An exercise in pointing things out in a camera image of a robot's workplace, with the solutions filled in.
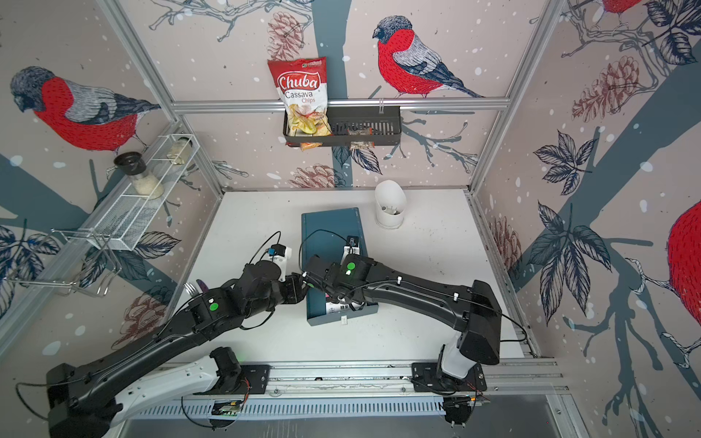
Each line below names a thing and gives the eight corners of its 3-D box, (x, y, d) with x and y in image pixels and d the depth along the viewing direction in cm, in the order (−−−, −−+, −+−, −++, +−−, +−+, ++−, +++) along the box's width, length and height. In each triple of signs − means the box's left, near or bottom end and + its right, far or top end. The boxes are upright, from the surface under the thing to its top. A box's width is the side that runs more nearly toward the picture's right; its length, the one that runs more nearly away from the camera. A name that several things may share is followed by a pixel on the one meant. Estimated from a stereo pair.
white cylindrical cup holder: (375, 231, 109) (377, 202, 95) (374, 209, 117) (375, 179, 103) (404, 231, 109) (410, 202, 95) (401, 209, 117) (406, 179, 103)
